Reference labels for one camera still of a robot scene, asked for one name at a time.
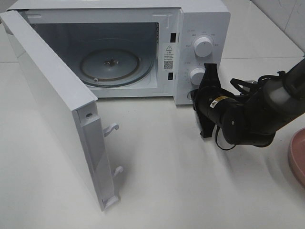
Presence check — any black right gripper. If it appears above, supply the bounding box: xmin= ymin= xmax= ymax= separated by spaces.
xmin=192 ymin=63 xmax=241 ymax=138

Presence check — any round door release button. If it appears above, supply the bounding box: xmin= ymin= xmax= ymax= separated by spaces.
xmin=187 ymin=91 xmax=194 ymax=101

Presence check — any pink round plate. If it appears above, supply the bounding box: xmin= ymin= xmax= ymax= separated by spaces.
xmin=288 ymin=128 xmax=305 ymax=187

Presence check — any white microwave door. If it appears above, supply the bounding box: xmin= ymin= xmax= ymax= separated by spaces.
xmin=0 ymin=10 xmax=123 ymax=210

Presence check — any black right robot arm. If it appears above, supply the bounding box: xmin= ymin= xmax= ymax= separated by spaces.
xmin=191 ymin=60 xmax=305 ymax=147

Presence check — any lower white timer knob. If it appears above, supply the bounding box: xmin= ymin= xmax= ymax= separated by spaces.
xmin=190 ymin=68 xmax=205 ymax=85

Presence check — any upper white power knob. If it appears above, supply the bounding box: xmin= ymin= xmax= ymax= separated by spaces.
xmin=193 ymin=36 xmax=214 ymax=57

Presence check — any white microwave oven body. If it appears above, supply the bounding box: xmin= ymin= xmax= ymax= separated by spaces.
xmin=8 ymin=7 xmax=230 ymax=105

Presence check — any glass microwave turntable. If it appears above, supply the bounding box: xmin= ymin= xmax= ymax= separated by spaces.
xmin=79 ymin=48 xmax=153 ymax=88

